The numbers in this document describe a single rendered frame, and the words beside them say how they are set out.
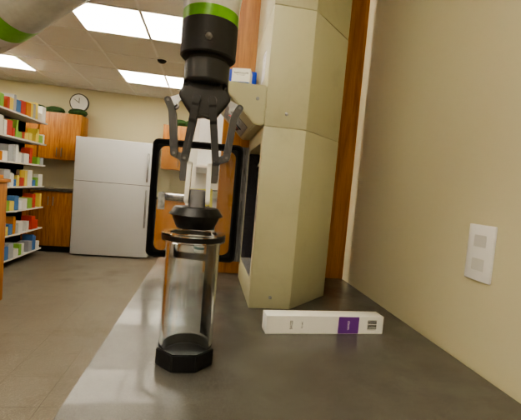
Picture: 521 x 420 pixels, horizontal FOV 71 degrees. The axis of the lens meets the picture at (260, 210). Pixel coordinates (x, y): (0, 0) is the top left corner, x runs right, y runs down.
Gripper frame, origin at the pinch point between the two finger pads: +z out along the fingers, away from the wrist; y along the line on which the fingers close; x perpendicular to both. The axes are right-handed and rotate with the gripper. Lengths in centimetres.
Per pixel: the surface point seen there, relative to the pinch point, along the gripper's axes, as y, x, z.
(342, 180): -50, -66, -6
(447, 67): -57, -21, -34
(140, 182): 103, -516, 7
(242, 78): -8.3, -36.7, -29.0
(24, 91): 305, -582, -122
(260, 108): -13.0, -28.6, -19.9
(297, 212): -24.9, -28.6, 5.3
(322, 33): -28, -31, -42
